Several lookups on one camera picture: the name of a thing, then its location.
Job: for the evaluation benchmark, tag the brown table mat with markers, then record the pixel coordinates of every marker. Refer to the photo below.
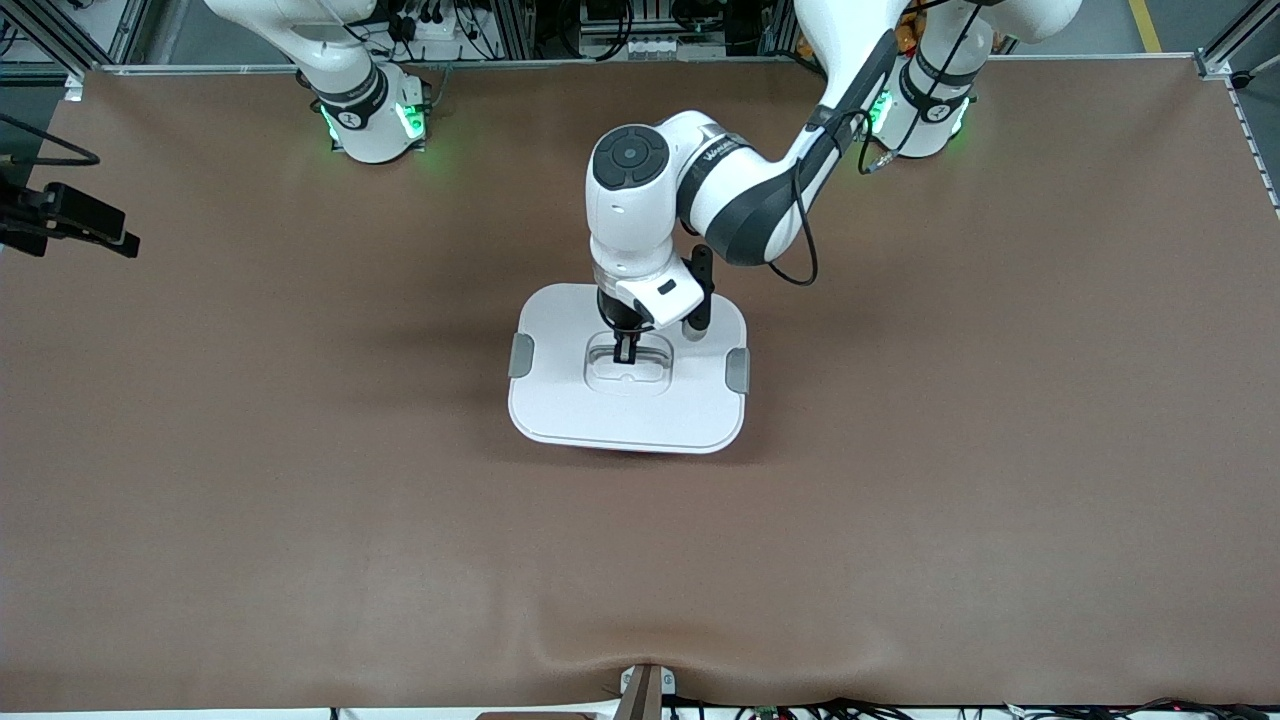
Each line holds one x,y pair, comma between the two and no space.
640,560

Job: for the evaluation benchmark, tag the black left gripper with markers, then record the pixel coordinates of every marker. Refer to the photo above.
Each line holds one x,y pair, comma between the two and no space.
614,313

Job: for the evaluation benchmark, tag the aluminium table edge rail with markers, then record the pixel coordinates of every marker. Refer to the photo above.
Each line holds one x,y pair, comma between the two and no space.
600,64

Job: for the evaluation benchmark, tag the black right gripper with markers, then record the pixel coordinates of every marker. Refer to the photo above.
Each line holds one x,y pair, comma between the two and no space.
55,215

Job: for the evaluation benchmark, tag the black device white terminal strip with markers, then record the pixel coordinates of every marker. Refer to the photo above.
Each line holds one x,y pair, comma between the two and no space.
660,45

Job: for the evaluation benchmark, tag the white box lid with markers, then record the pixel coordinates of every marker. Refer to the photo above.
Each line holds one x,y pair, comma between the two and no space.
560,400

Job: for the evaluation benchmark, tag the white power strip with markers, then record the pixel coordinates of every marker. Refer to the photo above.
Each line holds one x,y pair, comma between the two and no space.
440,40

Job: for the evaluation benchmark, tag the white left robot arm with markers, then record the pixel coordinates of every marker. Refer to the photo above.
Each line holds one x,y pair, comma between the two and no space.
630,215

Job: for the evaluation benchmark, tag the short aluminium frame post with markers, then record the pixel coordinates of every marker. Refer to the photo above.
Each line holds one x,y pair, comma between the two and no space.
1225,55

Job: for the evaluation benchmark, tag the brown camera mount post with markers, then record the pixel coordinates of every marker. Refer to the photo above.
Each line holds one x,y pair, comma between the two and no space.
645,695

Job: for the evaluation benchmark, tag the slanted aluminium frame struts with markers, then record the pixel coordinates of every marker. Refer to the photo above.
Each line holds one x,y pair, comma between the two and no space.
120,30

